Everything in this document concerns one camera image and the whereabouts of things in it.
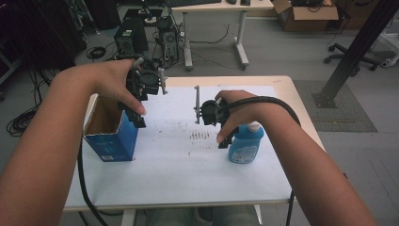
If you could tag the black computer tower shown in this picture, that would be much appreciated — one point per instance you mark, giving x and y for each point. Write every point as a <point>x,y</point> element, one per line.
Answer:
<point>130,36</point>

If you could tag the black office chair base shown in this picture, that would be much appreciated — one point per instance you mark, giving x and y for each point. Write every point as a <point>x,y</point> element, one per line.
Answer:
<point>348,56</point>

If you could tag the person's left hand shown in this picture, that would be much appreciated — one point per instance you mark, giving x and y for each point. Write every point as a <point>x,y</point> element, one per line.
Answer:
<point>103,78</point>

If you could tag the person's right hand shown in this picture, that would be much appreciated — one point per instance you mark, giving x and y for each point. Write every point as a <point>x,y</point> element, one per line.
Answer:
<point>247,108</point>

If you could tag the blue detergent bottle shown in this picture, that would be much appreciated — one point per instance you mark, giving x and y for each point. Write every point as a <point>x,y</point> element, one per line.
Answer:
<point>246,147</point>

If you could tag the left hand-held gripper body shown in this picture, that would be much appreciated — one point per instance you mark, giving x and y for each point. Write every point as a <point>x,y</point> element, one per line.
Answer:
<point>149,80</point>

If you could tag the black metal post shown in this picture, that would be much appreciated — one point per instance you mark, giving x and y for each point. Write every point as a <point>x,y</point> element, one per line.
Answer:
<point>357,47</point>

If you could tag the white paper sheet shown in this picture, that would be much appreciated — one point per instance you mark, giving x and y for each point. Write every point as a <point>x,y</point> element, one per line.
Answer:
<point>182,175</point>

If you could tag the grey floor mat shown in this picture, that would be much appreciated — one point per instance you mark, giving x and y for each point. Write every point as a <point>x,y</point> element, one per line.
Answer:
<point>338,119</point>

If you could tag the white desk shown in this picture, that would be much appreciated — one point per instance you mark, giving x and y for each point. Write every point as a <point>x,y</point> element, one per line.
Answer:
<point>219,8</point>

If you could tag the brown cardboard box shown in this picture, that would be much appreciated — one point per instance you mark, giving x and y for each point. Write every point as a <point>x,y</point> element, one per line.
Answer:
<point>309,15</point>

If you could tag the white table leg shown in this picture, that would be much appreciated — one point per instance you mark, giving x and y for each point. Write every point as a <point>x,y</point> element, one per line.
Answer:
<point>128,217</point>

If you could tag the black keyboard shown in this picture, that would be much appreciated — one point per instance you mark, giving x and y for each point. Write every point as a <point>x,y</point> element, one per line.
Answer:
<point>193,2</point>

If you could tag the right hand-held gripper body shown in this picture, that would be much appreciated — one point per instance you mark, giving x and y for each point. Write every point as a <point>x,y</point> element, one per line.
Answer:
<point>211,112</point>

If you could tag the blue cardboard box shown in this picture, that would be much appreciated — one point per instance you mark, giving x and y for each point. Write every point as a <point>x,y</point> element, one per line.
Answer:
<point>111,142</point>

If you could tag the black computer mouse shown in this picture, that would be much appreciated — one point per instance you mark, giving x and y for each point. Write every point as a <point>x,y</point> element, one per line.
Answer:
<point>231,1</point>

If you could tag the grey open computer case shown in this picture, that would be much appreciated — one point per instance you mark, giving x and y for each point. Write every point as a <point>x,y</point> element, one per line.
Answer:
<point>168,40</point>

